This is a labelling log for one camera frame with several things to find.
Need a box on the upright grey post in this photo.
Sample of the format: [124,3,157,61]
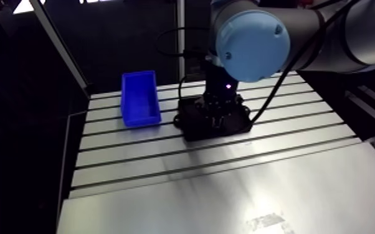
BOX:
[176,0,186,82]

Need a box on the thin black cable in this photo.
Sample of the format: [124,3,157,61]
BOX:
[155,26,211,100]

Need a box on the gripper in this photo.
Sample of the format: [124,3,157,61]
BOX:
[201,60,245,114]

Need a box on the black tray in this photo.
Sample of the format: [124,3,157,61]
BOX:
[173,94,254,143]

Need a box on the blue bin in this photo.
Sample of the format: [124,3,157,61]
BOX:
[120,70,163,128]

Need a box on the slanted grey post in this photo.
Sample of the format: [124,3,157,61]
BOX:
[28,0,91,98]

